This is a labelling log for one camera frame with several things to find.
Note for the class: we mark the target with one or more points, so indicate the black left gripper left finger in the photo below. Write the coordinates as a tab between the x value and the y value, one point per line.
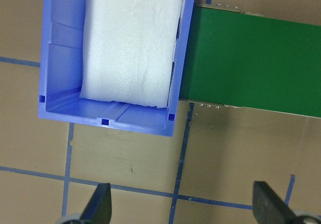
99	208

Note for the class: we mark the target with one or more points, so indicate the blue bin right side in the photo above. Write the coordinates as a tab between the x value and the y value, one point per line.
61	75

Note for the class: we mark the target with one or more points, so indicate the white foam pad right bin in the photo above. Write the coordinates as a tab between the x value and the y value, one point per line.
128	50

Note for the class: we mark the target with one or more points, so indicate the brown paper table cover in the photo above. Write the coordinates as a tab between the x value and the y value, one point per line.
202	174

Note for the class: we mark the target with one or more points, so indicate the green conveyor belt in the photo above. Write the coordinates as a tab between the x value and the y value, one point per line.
249	61

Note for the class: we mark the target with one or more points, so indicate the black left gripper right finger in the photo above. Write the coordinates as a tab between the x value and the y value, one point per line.
268	207

